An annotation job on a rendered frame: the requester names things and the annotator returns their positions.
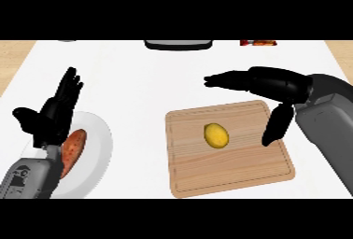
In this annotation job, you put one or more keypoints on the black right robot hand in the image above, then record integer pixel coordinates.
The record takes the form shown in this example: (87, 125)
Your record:
(268, 81)

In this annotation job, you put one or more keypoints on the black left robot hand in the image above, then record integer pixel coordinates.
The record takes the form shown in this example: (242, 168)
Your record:
(51, 116)

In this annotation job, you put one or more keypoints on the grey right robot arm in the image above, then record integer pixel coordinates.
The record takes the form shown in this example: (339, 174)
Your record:
(327, 124)

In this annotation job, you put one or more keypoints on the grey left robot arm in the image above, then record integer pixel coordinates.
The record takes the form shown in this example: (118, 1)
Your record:
(28, 177)

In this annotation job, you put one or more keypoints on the yellow lemon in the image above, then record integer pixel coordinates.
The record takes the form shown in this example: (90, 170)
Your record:
(215, 135)

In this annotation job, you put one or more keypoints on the dark grey pan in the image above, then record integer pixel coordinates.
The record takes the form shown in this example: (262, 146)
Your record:
(177, 44)

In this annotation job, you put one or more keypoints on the wooden cutting board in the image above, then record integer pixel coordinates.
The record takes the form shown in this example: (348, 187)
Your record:
(227, 147)

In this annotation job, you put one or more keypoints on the orange sweet potato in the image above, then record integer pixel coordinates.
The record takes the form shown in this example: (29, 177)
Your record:
(72, 149)

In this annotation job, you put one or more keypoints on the red and orange object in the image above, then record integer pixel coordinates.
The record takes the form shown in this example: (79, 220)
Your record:
(258, 42)

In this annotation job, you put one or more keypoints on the white plate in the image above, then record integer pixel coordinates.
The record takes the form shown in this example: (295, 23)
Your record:
(91, 152)

